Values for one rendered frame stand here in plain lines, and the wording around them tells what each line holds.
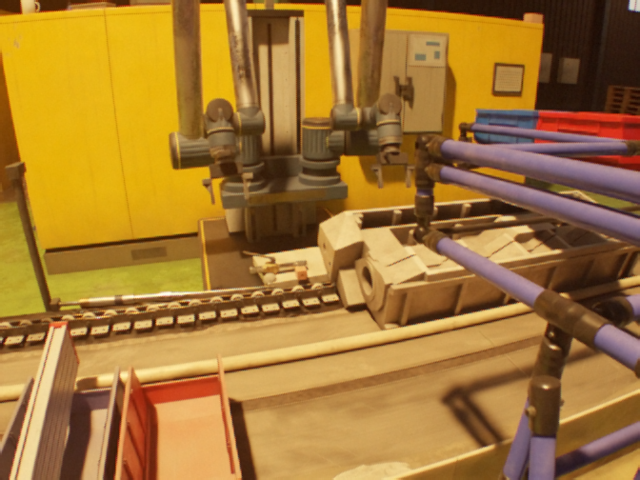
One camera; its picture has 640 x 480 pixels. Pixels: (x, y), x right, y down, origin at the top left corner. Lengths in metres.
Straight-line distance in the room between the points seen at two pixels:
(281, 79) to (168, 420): 2.13
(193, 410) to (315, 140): 1.73
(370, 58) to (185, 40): 0.93
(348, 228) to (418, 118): 2.21
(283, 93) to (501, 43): 2.10
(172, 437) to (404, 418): 0.49
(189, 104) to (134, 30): 1.11
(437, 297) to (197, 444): 0.72
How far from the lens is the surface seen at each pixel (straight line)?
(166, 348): 1.25
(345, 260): 1.34
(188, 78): 2.24
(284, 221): 2.92
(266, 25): 2.73
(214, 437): 0.98
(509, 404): 1.11
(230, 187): 2.40
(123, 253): 3.56
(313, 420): 1.00
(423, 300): 1.24
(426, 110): 3.49
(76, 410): 1.09
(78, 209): 3.49
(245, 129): 1.97
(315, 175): 2.48
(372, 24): 2.39
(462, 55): 3.89
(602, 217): 0.46
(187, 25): 2.21
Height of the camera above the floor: 1.46
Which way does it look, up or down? 23 degrees down
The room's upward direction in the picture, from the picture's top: straight up
